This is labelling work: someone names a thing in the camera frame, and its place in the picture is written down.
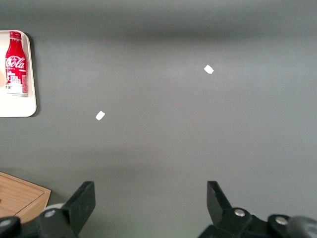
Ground wooden drawer cabinet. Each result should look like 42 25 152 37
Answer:
0 171 52 224

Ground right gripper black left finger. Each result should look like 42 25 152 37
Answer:
37 180 96 238

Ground beige plastic tray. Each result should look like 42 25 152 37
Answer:
0 29 38 118

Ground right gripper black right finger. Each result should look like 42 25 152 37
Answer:
198 180 254 238

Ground red cola bottle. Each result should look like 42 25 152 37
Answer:
5 31 29 97

